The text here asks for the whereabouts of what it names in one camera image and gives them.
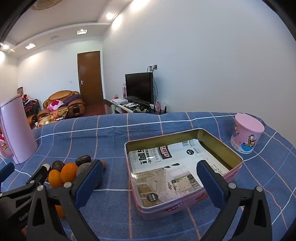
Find pink tin box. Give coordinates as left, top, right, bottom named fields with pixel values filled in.
left=124, top=128, right=243, bottom=220

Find stack of black chairs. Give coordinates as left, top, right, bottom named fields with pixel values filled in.
left=23, top=94, right=41, bottom=116

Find black power cables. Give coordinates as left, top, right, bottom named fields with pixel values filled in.
left=151, top=70, right=159, bottom=102

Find black television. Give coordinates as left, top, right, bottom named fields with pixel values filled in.
left=125, top=72, right=154, bottom=105

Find large orange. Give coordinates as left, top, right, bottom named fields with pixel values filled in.
left=60, top=163, right=79, bottom=183

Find white tv stand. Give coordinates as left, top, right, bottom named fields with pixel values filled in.
left=106, top=98, right=167, bottom=114

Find pink electric kettle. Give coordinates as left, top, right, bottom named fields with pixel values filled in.
left=0, top=94, right=38, bottom=164

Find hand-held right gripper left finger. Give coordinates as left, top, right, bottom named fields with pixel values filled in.
left=25, top=159, right=104, bottom=241

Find blue plaid cloth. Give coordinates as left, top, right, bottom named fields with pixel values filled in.
left=0, top=112, right=296, bottom=241

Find pink floral pillow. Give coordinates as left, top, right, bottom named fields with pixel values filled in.
left=47, top=100, right=63, bottom=111

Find pink cartoon cup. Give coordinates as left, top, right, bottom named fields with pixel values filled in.
left=231, top=113, right=265, bottom=154

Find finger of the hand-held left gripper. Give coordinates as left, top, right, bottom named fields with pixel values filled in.
left=0, top=165, right=49, bottom=202
left=0, top=163, right=15, bottom=184

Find printed paper sheet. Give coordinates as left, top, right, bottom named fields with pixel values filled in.
left=128, top=139, right=229, bottom=207

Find dark brown round fruit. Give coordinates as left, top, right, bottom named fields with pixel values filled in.
left=51, top=160, right=65, bottom=172

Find woven ceiling lamp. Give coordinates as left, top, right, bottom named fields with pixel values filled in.
left=30, top=0, right=56, bottom=10

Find purple passion fruit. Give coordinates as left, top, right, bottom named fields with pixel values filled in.
left=76, top=163, right=93, bottom=183

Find purple blanket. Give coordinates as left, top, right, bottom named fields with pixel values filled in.
left=62, top=93, right=81, bottom=107

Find cluttered coffee table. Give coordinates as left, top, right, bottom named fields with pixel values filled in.
left=37, top=110, right=68, bottom=128

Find brown wooden door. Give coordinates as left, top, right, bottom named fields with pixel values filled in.
left=77, top=51, right=104, bottom=106

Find brown leather sofa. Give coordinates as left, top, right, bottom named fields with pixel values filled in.
left=26, top=115, right=38, bottom=129
left=37, top=90, right=85, bottom=121

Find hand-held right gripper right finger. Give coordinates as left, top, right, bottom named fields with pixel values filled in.
left=196, top=160, right=273, bottom=241

